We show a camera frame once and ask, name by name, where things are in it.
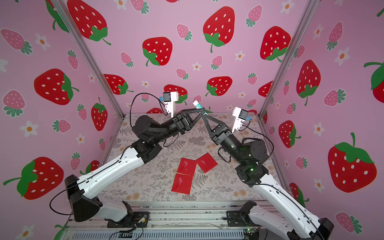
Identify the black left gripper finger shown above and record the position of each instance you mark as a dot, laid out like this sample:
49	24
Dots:
195	116
200	111

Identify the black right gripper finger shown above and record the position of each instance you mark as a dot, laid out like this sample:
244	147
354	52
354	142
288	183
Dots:
206	120
219	120

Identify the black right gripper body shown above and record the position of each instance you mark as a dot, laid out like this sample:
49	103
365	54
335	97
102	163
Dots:
220	133

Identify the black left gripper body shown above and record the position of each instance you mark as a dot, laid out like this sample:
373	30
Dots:
178	129

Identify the green white glue stick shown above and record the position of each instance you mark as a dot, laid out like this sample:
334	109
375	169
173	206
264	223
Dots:
197	105

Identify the red envelope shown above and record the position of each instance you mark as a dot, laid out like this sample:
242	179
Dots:
187	167
182	184
206	162

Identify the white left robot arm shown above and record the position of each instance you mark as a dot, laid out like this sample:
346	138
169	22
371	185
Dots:
83	191

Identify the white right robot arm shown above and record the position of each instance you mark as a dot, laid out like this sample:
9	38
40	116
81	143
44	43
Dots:
296	222

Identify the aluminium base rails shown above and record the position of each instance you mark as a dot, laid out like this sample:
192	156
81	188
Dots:
174	221

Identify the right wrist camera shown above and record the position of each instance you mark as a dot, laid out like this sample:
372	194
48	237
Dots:
240	117

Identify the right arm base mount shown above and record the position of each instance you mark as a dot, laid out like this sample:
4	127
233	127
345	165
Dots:
241	217

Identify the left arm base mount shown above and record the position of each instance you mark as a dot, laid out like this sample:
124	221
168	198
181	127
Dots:
131	219

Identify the aluminium frame post left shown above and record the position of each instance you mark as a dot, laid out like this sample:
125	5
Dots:
78	38

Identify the aluminium frame post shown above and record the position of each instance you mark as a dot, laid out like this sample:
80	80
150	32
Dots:
300	30
78	38

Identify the aluminium frame post right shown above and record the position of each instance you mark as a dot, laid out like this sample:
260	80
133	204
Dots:
300	30

